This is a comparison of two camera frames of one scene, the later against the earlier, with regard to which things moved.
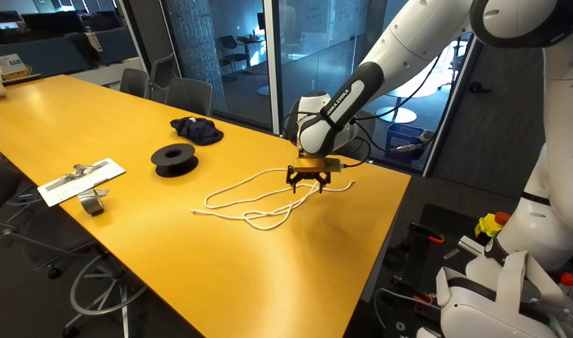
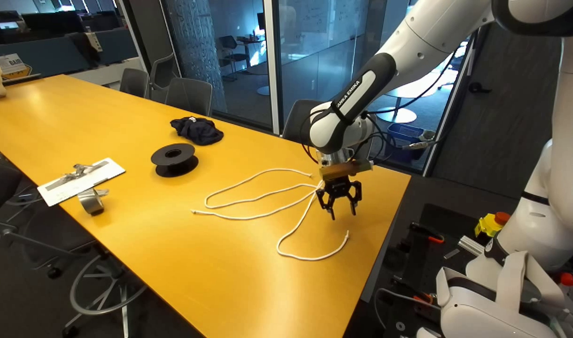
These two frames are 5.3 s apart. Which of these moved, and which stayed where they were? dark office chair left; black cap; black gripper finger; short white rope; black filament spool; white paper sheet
Moved: short white rope; black gripper finger
Stayed: dark office chair left; black cap; white paper sheet; black filament spool
